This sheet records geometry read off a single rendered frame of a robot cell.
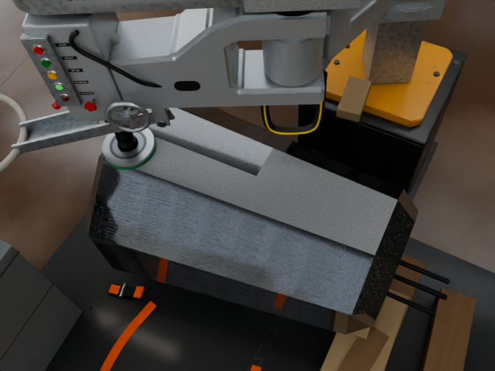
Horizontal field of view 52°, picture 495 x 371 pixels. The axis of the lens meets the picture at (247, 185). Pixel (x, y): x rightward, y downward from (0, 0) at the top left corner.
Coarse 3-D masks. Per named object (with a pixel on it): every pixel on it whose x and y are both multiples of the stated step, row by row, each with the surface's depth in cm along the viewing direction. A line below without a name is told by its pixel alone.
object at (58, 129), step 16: (64, 112) 198; (32, 128) 206; (48, 128) 203; (64, 128) 200; (80, 128) 196; (96, 128) 187; (112, 128) 186; (16, 144) 198; (32, 144) 196; (48, 144) 196
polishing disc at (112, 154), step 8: (112, 136) 207; (136, 136) 206; (144, 136) 206; (152, 136) 206; (104, 144) 205; (112, 144) 205; (144, 144) 204; (152, 144) 203; (104, 152) 203; (112, 152) 203; (120, 152) 202; (128, 152) 202; (136, 152) 202; (144, 152) 202; (112, 160) 201; (120, 160) 200; (128, 160) 200; (136, 160) 200
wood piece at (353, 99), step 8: (352, 80) 222; (360, 80) 222; (352, 88) 220; (360, 88) 220; (368, 88) 219; (344, 96) 218; (352, 96) 218; (360, 96) 217; (344, 104) 216; (352, 104) 215; (360, 104) 215; (344, 112) 214; (352, 112) 213; (360, 112) 213; (352, 120) 216
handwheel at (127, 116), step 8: (112, 104) 161; (120, 104) 160; (128, 104) 160; (136, 104) 161; (112, 112) 164; (128, 112) 164; (136, 112) 163; (144, 112) 163; (112, 120) 167; (128, 120) 165; (120, 128) 170; (128, 128) 171; (136, 128) 171; (144, 128) 169
